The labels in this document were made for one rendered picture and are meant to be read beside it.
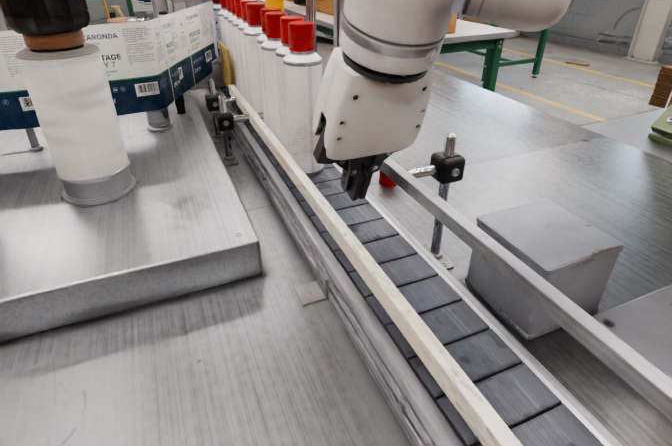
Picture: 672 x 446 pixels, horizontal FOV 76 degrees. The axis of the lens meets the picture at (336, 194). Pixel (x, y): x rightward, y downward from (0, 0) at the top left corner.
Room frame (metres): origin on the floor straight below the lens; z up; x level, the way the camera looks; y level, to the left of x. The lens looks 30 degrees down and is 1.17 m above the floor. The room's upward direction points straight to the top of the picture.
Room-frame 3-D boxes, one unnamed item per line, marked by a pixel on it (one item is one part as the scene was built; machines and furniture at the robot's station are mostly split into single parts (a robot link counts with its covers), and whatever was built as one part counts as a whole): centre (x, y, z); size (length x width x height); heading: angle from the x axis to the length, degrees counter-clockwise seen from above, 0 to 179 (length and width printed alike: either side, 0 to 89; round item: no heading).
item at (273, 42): (0.67, 0.09, 0.98); 0.05 x 0.05 x 0.20
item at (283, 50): (0.63, 0.06, 0.98); 0.05 x 0.05 x 0.20
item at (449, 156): (0.42, -0.10, 0.91); 0.07 x 0.03 x 0.16; 113
